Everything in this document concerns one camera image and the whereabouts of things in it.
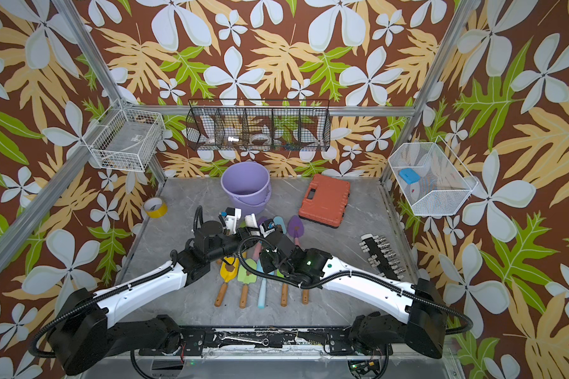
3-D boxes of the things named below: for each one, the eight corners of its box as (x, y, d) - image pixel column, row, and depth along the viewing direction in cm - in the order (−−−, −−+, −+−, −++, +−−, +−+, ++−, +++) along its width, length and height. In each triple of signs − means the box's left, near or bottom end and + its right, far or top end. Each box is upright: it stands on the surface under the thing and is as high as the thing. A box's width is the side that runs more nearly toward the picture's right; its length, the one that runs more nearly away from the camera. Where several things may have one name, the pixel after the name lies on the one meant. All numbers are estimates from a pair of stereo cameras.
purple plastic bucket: (224, 225, 105) (215, 200, 91) (231, 188, 120) (225, 161, 106) (269, 225, 105) (267, 200, 91) (271, 188, 120) (269, 161, 106)
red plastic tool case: (296, 218, 106) (297, 212, 103) (312, 180, 122) (312, 173, 118) (340, 231, 102) (342, 225, 98) (350, 189, 118) (352, 183, 114)
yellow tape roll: (145, 218, 109) (139, 211, 105) (151, 204, 115) (146, 197, 111) (166, 218, 109) (161, 211, 105) (171, 204, 115) (167, 197, 111)
